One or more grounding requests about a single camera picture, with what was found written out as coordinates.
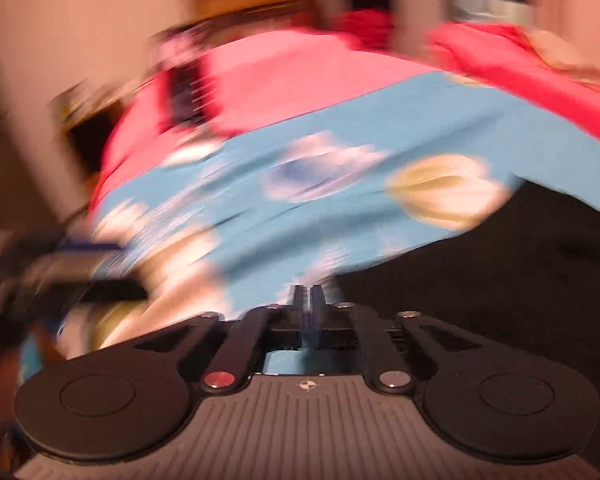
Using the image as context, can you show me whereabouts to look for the black pants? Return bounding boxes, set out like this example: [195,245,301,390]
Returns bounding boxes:
[329,178,600,466]

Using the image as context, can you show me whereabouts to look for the blue floral bed sheet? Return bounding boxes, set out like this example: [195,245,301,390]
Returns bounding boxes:
[19,70,600,380]

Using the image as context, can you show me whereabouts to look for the pink bed sheet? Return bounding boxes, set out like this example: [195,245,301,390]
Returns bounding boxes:
[91,28,432,208]

